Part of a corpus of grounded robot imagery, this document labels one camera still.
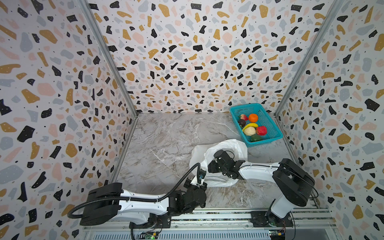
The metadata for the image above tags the yellow banana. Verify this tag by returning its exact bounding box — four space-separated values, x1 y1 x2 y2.
242 123 259 132

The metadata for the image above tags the teal plastic mesh basket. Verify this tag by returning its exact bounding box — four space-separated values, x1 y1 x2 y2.
230 104 283 148

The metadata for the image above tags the green fruit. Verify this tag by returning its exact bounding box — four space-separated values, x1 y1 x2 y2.
250 134 263 143

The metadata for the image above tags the right aluminium corner post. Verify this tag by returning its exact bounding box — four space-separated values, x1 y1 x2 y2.
274 0 344 119

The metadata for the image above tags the dark purple mangosteen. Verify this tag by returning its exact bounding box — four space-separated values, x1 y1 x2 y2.
238 119 247 128

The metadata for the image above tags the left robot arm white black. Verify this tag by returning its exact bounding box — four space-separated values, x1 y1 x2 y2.
80 179 207 228

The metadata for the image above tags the white plastic bag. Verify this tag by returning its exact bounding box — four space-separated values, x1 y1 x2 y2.
189 139 248 188

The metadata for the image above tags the aluminium corner post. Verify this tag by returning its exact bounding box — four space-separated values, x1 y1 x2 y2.
78 0 138 120
274 0 344 119

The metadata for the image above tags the black corrugated cable conduit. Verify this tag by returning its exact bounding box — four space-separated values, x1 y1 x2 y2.
67 162 201 220

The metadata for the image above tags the left aluminium corner post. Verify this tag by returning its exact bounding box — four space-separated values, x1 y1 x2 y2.
78 0 138 120

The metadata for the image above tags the red apple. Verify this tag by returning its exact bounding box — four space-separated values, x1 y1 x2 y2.
256 126 268 136

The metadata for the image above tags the orange fruit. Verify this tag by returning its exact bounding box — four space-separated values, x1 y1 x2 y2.
248 114 259 123

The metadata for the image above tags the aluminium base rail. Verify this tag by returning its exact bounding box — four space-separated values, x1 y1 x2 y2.
80 209 342 240

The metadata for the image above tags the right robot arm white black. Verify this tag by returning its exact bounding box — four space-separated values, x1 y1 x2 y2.
208 150 315 228

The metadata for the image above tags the red strawberry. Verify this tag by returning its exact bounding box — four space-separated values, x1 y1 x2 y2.
239 114 249 121

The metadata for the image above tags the cream pear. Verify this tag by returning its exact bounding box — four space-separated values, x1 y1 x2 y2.
243 127 257 137

